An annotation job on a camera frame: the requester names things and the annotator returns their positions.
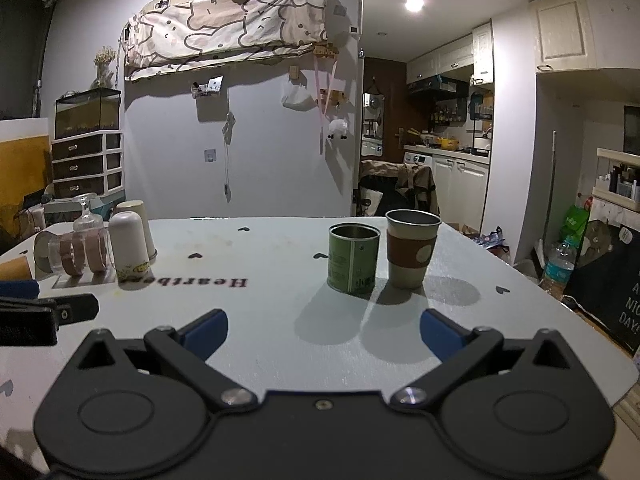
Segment paper cup with brown sleeve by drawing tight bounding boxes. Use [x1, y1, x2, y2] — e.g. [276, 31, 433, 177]
[386, 209, 442, 289]

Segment green tin can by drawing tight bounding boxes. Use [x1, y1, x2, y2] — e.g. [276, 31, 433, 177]
[326, 223, 381, 295]

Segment wooden cylinder cup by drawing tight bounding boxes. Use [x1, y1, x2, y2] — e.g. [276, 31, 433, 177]
[0, 255, 32, 282]

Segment steel cup lying sideways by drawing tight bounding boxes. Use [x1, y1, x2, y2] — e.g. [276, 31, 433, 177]
[32, 231, 58, 274]

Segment white ceramic cup upside down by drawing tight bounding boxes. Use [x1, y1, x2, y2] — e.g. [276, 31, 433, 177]
[108, 212, 150, 282]

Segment beige paper cup upside down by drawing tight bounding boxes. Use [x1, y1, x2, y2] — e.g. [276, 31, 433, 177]
[116, 200, 157, 263]

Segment clear glass with brown bands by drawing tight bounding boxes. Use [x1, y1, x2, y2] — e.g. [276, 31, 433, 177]
[48, 228, 113, 278]

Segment clear stemmed glass dish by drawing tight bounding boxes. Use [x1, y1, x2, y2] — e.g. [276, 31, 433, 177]
[73, 193, 104, 233]

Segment plastic water bottle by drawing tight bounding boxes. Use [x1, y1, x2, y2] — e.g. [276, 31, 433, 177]
[540, 237, 576, 300]

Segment white drawer unit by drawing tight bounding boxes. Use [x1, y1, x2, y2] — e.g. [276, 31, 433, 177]
[51, 130, 125, 200]

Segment white kitchen cabinets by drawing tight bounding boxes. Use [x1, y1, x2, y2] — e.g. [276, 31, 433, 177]
[404, 145, 490, 232]

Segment chair with brown jacket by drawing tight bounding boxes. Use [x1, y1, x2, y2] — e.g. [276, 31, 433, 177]
[352, 159, 440, 217]

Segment glass fish tank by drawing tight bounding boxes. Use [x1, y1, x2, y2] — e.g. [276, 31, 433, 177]
[54, 88, 122, 140]

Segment white plush sheep toy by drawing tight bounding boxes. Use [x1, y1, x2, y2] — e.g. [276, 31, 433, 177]
[328, 118, 349, 141]

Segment patterned fabric canopy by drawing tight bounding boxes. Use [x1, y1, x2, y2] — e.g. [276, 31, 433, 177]
[122, 0, 328, 81]

